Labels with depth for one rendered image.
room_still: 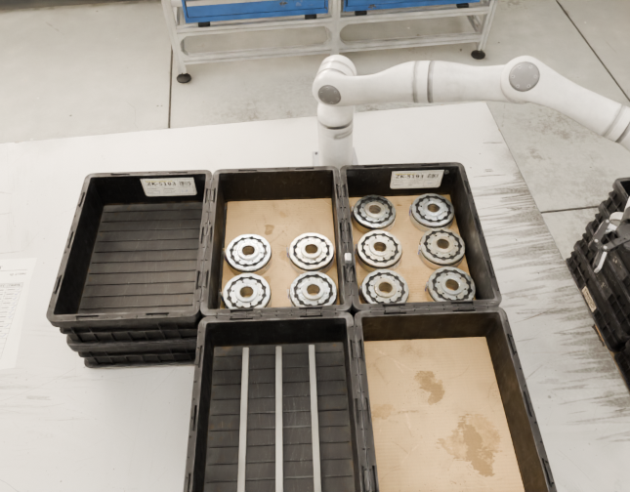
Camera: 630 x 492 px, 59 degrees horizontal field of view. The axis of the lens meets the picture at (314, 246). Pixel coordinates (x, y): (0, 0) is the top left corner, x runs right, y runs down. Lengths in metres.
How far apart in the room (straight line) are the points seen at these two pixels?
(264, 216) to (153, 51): 2.24
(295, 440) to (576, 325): 0.74
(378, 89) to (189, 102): 1.89
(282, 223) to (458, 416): 0.59
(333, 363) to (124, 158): 0.95
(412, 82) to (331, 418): 0.73
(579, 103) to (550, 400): 0.63
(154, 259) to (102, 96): 1.99
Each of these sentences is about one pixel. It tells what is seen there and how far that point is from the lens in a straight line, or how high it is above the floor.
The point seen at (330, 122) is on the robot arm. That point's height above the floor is 0.96.
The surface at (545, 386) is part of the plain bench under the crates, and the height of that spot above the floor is 0.70.
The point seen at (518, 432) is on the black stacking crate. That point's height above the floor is 0.87.
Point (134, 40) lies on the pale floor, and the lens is 3.60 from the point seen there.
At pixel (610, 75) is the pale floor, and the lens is 3.58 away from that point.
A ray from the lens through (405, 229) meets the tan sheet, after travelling 1.35.
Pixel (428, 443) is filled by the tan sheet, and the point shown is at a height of 0.83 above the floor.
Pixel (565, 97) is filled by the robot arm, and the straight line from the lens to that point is 1.25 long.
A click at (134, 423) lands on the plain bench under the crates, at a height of 0.70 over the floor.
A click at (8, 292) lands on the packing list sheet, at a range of 1.58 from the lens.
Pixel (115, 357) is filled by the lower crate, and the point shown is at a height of 0.74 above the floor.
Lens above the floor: 1.87
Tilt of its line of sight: 53 degrees down
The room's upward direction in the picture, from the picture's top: straight up
